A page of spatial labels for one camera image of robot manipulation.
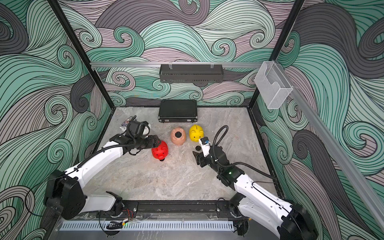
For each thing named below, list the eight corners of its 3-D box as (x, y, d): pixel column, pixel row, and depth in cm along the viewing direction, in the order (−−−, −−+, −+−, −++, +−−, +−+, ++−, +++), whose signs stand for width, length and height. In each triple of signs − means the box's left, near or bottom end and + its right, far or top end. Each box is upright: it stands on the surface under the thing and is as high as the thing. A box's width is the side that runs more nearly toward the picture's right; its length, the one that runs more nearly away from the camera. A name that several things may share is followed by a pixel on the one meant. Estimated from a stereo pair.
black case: (158, 123, 112) (157, 118, 107) (162, 104, 125) (161, 99, 121) (197, 123, 112) (197, 118, 107) (196, 104, 125) (196, 99, 121)
